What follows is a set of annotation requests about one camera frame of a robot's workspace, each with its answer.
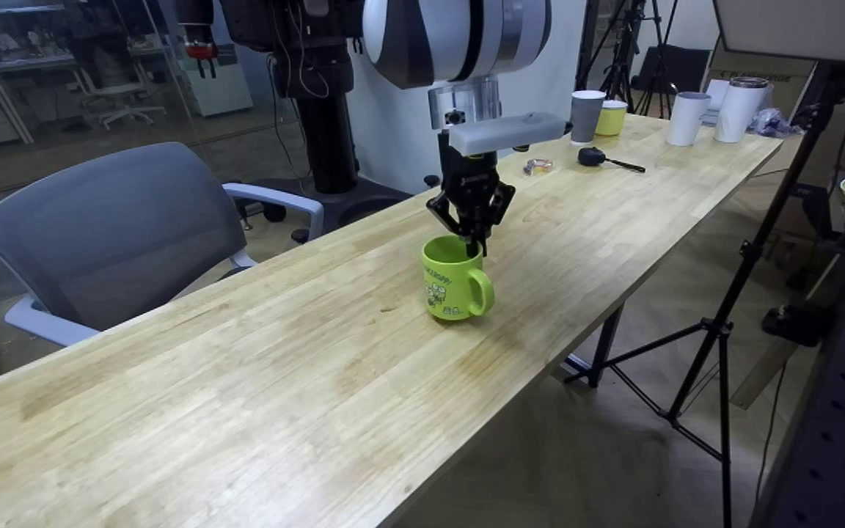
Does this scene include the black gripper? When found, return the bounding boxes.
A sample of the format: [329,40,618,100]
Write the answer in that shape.
[424,128,520,260]

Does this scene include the yellow-green mug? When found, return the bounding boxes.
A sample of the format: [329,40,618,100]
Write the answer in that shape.
[420,230,495,326]

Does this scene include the coloured rubber bands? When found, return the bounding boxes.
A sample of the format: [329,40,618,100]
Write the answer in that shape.
[520,151,558,179]

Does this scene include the grey paper cup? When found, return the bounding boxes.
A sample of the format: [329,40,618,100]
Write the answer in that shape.
[570,88,611,145]

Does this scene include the small yellow cup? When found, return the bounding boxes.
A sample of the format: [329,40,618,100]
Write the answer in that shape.
[596,97,631,139]

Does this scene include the black table leg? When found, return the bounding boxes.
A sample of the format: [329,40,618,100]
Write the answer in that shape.
[584,302,627,389]

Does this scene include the black background light stands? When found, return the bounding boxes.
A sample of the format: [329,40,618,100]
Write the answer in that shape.
[576,0,681,103]

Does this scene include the short white cup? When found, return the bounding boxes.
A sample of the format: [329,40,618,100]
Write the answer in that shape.
[667,89,712,150]

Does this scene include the black folding chair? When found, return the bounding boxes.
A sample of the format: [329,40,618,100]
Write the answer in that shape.
[627,40,712,120]

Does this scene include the tall white cup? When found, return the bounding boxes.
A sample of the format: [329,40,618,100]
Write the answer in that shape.
[712,75,772,145]
[702,75,733,128]

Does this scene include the black tripod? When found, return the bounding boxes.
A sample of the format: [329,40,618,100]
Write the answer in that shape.
[564,62,845,528]

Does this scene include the crumpled plastic bag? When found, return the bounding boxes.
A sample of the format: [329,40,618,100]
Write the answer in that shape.
[747,103,797,139]

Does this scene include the black floor box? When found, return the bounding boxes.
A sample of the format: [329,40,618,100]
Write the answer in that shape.
[759,295,835,348]

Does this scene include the grey office chair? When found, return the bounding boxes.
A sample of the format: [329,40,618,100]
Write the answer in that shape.
[0,139,329,352]

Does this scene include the white background stool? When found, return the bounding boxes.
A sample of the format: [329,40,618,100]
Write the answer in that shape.
[78,81,166,133]

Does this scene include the background desk shelves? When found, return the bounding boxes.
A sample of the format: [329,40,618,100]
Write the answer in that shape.
[0,0,81,150]

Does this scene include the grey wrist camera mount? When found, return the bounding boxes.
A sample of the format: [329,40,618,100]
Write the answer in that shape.
[449,109,570,158]

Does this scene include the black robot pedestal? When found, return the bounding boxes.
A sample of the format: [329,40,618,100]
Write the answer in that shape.
[221,0,416,230]

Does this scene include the white cabinet with red handles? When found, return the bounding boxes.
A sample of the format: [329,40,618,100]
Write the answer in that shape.
[162,18,254,120]

